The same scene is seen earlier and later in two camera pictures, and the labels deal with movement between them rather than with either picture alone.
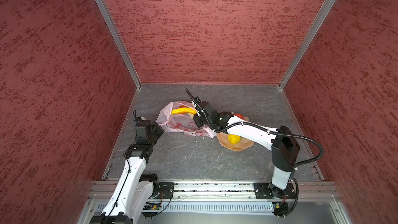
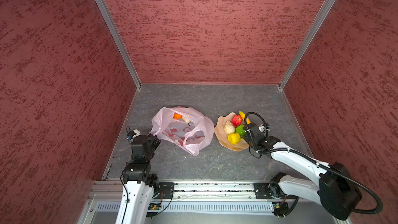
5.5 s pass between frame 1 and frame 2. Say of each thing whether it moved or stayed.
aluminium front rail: stayed
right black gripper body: moved
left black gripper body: moved
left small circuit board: stayed
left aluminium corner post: stayed
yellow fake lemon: stayed
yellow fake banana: moved
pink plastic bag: moved
